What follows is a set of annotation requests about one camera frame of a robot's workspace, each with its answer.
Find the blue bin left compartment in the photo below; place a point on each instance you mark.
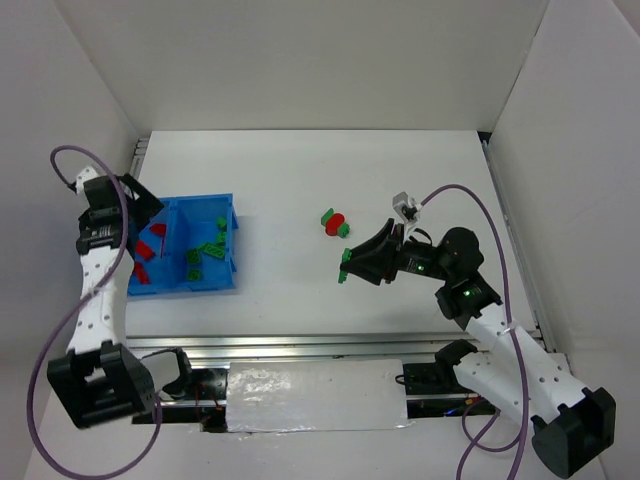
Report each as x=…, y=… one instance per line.
x=152, y=273

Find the green lego plate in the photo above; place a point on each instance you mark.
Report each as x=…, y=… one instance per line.
x=213, y=250

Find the silver foil tape sheet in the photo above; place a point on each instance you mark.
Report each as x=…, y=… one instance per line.
x=332, y=395

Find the aluminium table rail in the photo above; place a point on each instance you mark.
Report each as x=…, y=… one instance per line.
x=212, y=349

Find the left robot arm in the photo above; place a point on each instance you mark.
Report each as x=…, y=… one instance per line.
x=98, y=379

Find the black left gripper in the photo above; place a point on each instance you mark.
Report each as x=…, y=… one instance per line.
x=133, y=201

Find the blue bin compartment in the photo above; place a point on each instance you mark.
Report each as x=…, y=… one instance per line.
x=152, y=273
x=201, y=243

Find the blue bin right compartment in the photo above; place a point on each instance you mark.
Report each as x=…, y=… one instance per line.
x=201, y=243

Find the red curved lego brick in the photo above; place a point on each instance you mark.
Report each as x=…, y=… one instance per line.
x=158, y=229

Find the green lego in bin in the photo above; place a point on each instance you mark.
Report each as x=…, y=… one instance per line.
x=221, y=223

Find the red round lego brick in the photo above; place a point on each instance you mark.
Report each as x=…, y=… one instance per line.
x=333, y=223

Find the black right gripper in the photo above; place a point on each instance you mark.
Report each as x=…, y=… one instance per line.
x=393, y=253

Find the green square lego brick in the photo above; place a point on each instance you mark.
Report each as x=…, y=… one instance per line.
x=193, y=256

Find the red studded lego brick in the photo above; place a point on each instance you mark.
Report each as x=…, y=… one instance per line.
x=140, y=274

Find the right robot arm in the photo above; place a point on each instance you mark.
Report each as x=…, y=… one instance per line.
x=501, y=362

